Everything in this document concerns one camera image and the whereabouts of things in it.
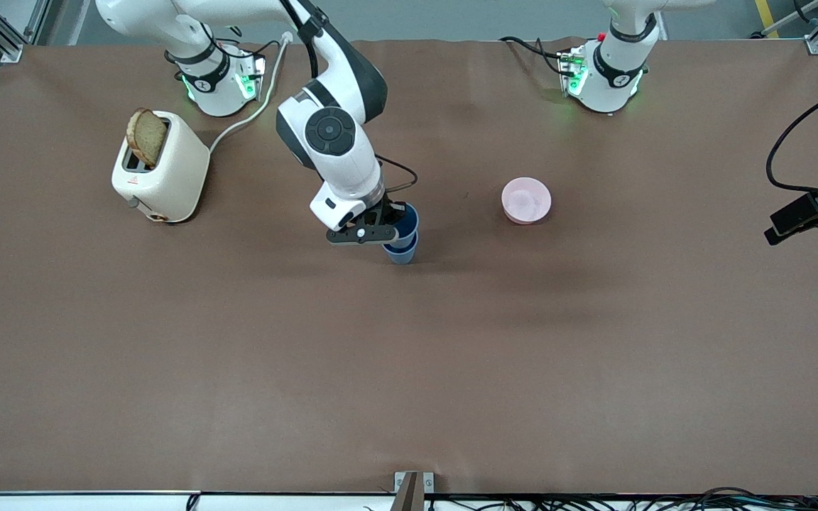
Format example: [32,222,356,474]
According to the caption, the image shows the brown bread slice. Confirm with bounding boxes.
[126,107,168,168]

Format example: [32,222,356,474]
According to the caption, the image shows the white toaster power cable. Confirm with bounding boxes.
[208,31,293,153]

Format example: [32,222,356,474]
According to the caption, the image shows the black right arm base cable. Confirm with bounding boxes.
[221,35,278,57]

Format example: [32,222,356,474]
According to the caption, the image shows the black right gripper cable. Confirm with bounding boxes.
[373,153,419,194]

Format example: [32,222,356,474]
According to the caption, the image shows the black left arm base cable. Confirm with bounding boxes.
[500,35,566,75]

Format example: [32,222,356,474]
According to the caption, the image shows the black arm base cable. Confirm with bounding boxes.
[500,35,566,75]
[221,35,278,57]

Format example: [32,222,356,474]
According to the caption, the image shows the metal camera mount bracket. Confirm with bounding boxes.
[393,471,435,511]

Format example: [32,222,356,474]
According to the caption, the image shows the blue plastic cup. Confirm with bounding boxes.
[381,202,421,251]
[383,238,419,265]

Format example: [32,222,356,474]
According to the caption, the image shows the pink bowl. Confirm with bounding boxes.
[501,177,552,225]

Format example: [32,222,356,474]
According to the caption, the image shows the cream white toaster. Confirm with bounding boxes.
[111,110,211,224]

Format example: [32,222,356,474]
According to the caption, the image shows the tangled black floor cables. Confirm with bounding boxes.
[427,486,818,511]

